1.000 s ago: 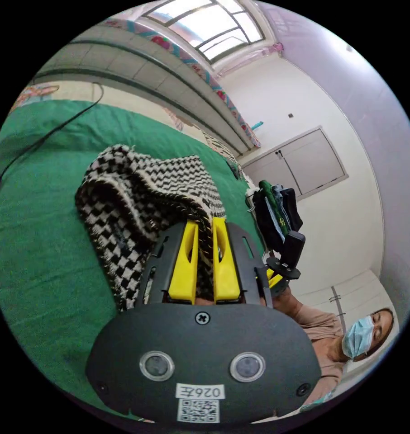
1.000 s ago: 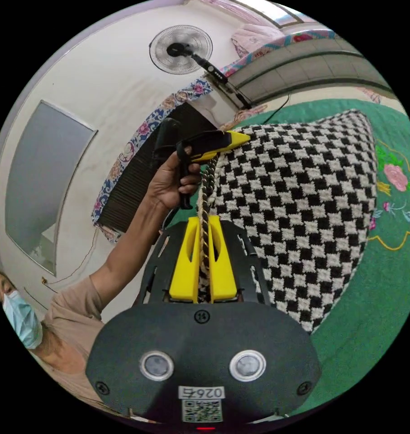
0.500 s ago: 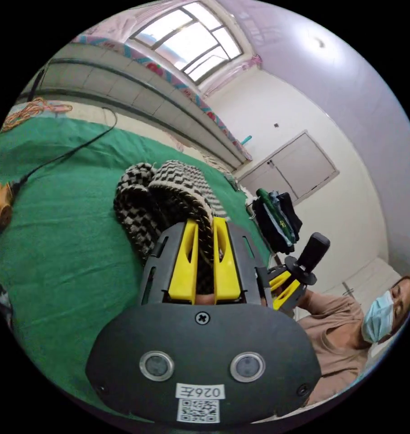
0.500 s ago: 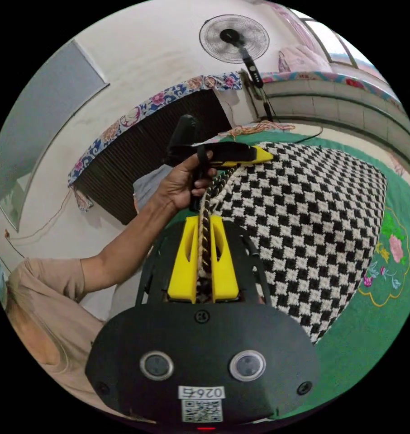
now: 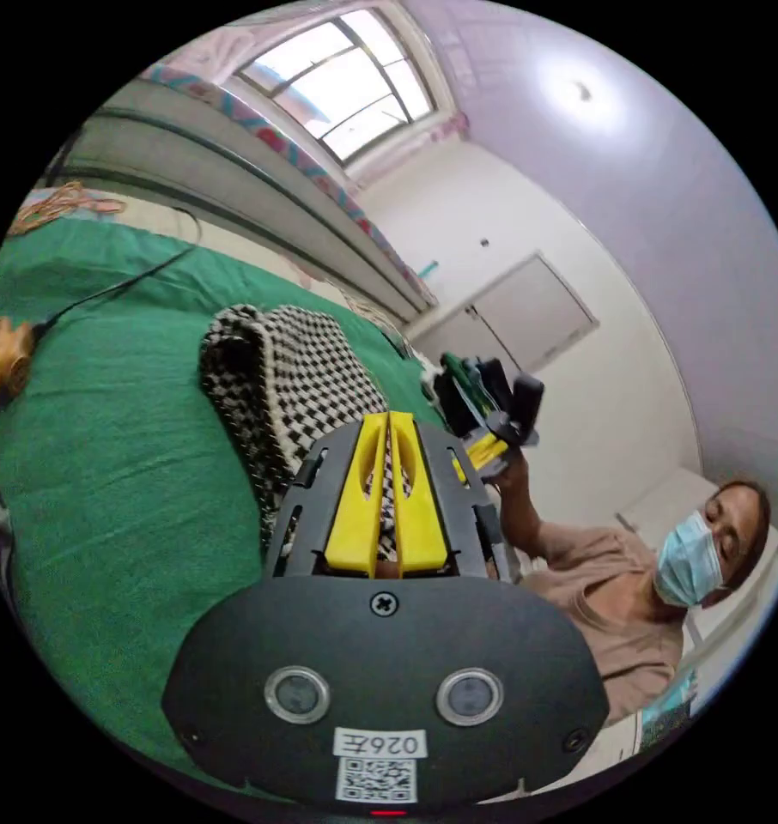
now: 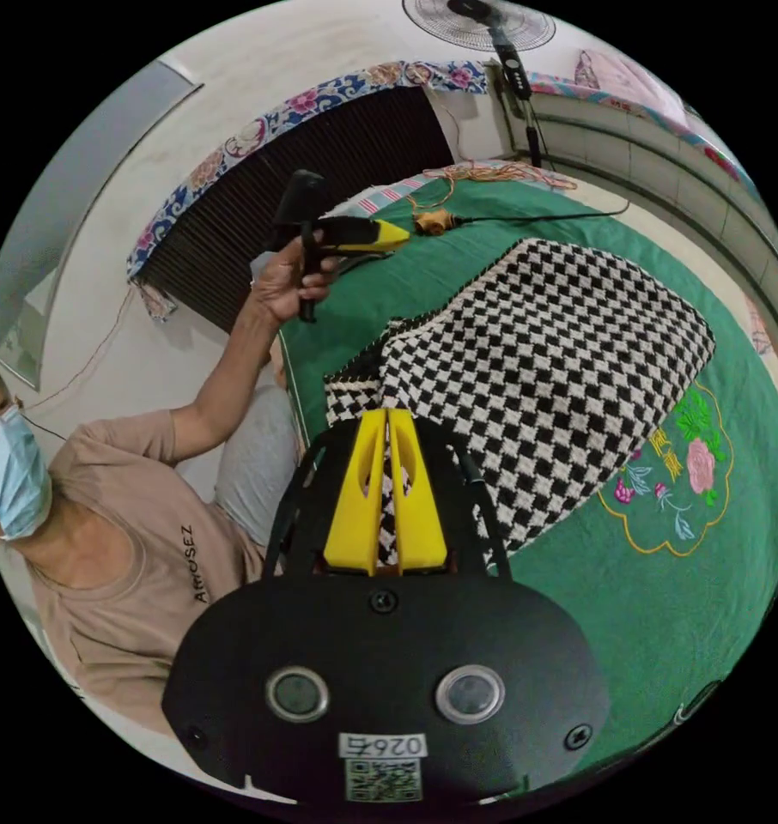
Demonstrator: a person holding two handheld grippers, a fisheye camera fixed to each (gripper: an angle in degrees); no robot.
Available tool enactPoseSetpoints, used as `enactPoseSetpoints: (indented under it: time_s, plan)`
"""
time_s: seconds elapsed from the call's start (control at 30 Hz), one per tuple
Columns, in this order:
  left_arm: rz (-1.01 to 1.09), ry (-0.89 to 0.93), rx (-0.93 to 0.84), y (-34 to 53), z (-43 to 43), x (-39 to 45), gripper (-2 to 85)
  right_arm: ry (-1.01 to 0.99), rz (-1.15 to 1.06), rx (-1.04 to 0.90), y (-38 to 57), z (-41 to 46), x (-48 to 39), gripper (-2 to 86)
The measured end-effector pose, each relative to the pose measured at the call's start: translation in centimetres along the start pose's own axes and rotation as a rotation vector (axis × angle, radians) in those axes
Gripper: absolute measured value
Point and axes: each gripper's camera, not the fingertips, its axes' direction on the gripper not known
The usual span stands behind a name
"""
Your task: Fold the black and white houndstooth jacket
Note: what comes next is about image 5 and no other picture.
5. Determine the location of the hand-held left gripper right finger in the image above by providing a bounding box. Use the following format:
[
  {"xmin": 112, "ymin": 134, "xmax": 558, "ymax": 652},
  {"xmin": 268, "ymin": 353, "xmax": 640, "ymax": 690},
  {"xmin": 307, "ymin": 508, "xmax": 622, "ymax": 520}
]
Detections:
[{"xmin": 390, "ymin": 411, "xmax": 449, "ymax": 578}]

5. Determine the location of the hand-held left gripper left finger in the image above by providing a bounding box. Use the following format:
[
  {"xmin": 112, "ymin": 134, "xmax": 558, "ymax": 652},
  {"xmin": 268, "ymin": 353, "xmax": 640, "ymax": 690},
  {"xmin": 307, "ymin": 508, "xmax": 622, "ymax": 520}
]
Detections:
[{"xmin": 324, "ymin": 413, "xmax": 390, "ymax": 578}]

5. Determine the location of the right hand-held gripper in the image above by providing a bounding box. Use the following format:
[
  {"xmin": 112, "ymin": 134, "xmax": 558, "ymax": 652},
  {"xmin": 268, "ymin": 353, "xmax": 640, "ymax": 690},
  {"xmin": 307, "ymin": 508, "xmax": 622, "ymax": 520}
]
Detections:
[{"xmin": 434, "ymin": 357, "xmax": 541, "ymax": 481}]

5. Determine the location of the black and white houndstooth jacket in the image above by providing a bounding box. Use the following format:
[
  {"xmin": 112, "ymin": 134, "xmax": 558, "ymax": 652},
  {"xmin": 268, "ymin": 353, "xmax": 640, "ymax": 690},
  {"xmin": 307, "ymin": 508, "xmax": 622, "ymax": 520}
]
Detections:
[{"xmin": 198, "ymin": 303, "xmax": 404, "ymax": 562}]

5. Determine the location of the person's right forearm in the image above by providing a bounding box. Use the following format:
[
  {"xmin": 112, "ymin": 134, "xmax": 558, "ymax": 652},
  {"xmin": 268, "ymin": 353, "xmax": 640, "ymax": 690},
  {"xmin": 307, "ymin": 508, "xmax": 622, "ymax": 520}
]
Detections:
[{"xmin": 499, "ymin": 495, "xmax": 561, "ymax": 567}]

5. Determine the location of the person's right hand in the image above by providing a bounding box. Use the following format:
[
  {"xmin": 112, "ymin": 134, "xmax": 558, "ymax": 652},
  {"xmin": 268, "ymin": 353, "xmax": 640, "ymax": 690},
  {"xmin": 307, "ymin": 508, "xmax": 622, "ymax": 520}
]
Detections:
[{"xmin": 491, "ymin": 447, "xmax": 533, "ymax": 500}]

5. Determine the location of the white panel door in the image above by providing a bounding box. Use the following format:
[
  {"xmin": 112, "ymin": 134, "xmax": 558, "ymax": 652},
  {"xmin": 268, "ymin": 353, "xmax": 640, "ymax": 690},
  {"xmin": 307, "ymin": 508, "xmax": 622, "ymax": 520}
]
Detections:
[{"xmin": 469, "ymin": 252, "xmax": 601, "ymax": 387}]

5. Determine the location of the person's body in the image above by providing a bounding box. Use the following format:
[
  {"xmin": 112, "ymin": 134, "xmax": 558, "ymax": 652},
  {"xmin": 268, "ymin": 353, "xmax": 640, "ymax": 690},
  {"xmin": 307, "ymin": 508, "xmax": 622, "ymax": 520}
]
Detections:
[{"xmin": 517, "ymin": 479, "xmax": 778, "ymax": 732}]

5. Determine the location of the bed with green cover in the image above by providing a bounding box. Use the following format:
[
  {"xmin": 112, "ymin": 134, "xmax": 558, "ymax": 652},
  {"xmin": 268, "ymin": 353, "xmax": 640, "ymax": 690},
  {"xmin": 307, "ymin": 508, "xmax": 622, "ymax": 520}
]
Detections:
[{"xmin": 0, "ymin": 215, "xmax": 467, "ymax": 793}]

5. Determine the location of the window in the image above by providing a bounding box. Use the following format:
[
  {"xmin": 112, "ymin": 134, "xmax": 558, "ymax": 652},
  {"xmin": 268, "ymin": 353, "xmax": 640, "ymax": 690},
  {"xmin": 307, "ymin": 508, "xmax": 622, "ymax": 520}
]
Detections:
[{"xmin": 234, "ymin": 12, "xmax": 441, "ymax": 162}]

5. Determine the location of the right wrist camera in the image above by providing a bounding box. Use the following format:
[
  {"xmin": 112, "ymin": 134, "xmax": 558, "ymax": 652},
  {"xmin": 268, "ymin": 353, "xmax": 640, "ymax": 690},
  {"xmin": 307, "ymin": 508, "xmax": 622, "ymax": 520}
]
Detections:
[{"xmin": 514, "ymin": 375, "xmax": 546, "ymax": 445}]

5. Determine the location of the black cable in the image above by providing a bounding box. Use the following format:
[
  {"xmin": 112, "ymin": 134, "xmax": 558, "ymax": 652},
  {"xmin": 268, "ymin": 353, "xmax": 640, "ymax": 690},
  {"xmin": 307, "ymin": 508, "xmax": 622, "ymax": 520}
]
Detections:
[{"xmin": 31, "ymin": 244, "xmax": 200, "ymax": 336}]

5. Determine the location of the orange cord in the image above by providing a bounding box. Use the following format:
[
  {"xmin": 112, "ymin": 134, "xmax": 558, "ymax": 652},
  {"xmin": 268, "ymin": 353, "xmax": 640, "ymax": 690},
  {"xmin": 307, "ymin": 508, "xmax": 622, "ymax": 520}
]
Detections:
[{"xmin": 5, "ymin": 181, "xmax": 127, "ymax": 238}]

